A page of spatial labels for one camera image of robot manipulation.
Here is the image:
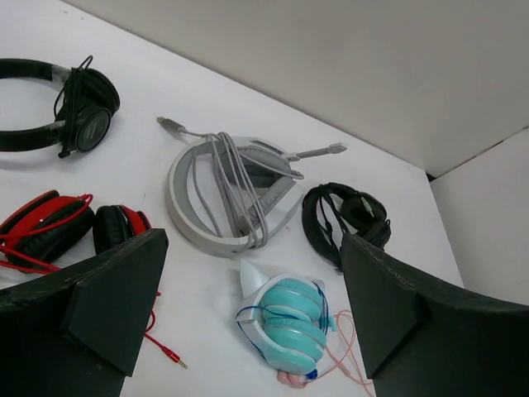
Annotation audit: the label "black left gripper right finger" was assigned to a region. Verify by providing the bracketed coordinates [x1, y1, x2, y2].
[341, 234, 528, 396]

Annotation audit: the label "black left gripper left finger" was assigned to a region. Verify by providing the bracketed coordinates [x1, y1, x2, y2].
[1, 228, 169, 396]

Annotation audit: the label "pink and blue cat-ear headphones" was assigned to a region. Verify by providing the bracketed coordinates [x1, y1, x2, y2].
[277, 309, 376, 396]

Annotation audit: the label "red and black headphones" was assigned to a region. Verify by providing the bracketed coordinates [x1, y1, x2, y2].
[0, 189, 188, 371]

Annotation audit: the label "teal cat-ear headphones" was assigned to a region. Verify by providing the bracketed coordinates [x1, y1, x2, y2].
[235, 260, 334, 380]

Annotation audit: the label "small black headphones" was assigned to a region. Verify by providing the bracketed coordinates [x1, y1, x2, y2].
[302, 183, 392, 272]

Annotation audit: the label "black on-ear headphones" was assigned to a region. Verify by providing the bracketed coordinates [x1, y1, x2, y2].
[1, 55, 121, 159]

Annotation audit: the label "grey gaming headset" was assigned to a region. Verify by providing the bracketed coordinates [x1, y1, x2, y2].
[165, 132, 347, 257]

